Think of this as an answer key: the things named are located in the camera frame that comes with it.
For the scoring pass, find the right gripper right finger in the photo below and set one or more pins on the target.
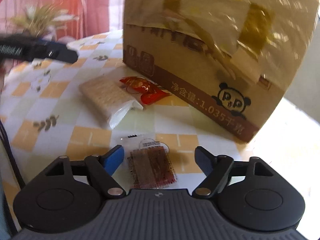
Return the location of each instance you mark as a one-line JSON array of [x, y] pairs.
[[249, 194]]

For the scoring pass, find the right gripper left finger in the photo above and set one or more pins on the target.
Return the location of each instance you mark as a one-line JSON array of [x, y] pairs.
[[68, 194]]

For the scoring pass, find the brown dried meat packet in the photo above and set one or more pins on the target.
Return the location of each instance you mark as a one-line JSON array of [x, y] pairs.
[[147, 161]]

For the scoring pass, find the beige cracker pack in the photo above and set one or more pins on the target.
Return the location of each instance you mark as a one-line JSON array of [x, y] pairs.
[[111, 102]]

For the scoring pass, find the red candy wrapper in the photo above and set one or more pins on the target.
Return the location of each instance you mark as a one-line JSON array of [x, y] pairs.
[[149, 92]]

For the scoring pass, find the printed room backdrop curtain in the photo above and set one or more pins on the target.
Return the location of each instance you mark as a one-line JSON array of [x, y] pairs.
[[61, 19]]

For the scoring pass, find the cardboard box with plastic liner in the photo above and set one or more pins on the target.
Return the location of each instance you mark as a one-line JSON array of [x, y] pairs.
[[233, 60]]

